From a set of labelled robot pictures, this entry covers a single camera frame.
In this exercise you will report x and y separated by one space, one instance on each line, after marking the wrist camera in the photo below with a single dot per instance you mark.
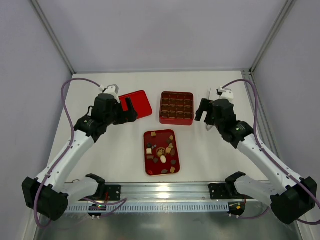
112 90
225 93

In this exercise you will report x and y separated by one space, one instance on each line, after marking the red lacquer tray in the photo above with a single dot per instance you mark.
160 150

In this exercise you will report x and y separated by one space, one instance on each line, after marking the tan swirl chocolate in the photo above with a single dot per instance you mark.
172 170

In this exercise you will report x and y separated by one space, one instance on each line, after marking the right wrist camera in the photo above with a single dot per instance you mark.
225 93

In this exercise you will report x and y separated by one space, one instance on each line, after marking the tan cube chocolate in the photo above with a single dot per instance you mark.
168 150

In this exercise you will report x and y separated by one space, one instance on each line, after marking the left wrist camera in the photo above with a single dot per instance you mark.
112 90

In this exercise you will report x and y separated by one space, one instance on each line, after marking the white slotted cable duct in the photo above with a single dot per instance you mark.
150 207

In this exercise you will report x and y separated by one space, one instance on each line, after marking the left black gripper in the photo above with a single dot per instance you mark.
122 115

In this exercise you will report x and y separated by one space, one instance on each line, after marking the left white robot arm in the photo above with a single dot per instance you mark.
48 194

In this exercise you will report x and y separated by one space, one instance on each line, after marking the white square chocolate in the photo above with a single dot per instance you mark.
148 151

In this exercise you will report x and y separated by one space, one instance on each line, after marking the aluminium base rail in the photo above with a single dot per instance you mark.
113 192

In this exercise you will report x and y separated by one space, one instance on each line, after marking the red chocolate box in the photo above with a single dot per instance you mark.
176 108

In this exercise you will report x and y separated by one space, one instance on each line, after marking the dark right edge chocolate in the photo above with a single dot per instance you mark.
172 152

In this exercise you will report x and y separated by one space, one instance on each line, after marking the right aluminium frame post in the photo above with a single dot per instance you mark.
278 23

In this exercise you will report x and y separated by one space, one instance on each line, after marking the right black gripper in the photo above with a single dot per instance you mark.
208 111

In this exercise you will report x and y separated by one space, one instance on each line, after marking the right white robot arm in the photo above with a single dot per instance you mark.
288 195

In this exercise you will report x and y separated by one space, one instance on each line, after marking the white oval chocolate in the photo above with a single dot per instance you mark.
163 159

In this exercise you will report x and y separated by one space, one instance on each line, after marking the red tin lid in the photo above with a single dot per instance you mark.
140 103

